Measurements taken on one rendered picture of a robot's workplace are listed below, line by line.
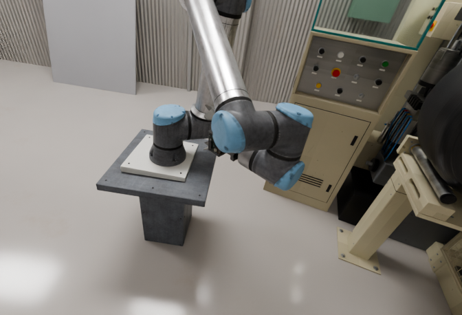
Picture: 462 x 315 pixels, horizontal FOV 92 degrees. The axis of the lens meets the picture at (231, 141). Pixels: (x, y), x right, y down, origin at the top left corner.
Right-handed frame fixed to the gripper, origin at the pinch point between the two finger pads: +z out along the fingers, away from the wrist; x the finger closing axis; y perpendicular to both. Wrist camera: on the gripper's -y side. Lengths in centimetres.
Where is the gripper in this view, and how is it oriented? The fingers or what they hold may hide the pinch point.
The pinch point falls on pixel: (206, 123)
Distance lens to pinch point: 80.1
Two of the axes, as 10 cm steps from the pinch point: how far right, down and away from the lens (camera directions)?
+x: -0.7, 8.4, 5.3
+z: -7.3, -4.1, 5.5
